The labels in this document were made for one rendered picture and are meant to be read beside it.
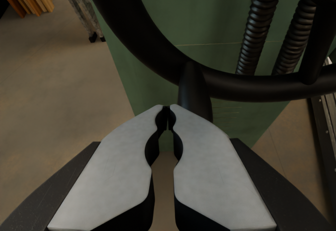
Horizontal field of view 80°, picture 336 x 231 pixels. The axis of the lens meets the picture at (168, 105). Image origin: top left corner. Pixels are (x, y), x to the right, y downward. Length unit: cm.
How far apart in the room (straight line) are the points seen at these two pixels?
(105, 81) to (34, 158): 50
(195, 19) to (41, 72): 115
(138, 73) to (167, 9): 16
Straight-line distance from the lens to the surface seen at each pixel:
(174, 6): 35
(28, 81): 139
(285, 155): 100
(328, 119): 97
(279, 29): 42
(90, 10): 133
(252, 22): 24
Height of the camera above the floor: 85
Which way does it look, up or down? 57 degrees down
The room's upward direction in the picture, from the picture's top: 5 degrees counter-clockwise
